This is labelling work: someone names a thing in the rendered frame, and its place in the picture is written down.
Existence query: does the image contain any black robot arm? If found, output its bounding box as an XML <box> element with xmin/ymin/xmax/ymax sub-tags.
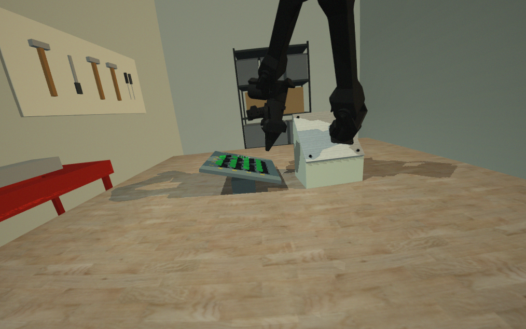
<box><xmin>246</xmin><ymin>0</ymin><xmax>368</xmax><ymax>145</ymax></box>

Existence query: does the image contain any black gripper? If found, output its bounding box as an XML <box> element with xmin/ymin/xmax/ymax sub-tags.
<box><xmin>260</xmin><ymin>100</ymin><xmax>287</xmax><ymax>151</ymax></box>

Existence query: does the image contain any grey-green panel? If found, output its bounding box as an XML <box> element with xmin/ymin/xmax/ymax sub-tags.
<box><xmin>199</xmin><ymin>151</ymin><xmax>282</xmax><ymax>195</ymax></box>

